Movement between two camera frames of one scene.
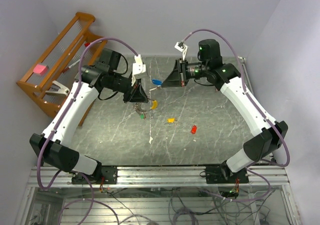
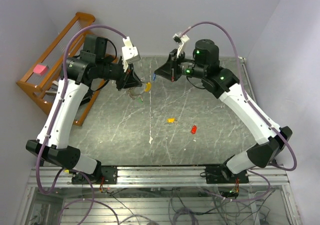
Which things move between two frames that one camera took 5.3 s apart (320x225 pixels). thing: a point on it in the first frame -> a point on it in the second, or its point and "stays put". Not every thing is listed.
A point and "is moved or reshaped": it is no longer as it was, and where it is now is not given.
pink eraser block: x=40 y=69 stays put
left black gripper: x=136 y=94 -> x=128 y=79
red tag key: x=194 y=129 stays put
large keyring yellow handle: x=155 y=104 is moved or reshaped
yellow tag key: x=171 y=120 stays put
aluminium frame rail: x=185 y=176 stays put
